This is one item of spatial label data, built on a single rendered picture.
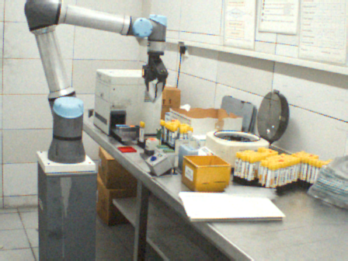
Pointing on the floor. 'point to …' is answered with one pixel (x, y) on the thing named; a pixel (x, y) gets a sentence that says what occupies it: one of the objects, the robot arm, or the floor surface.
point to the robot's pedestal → (67, 215)
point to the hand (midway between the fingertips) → (154, 99)
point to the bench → (240, 234)
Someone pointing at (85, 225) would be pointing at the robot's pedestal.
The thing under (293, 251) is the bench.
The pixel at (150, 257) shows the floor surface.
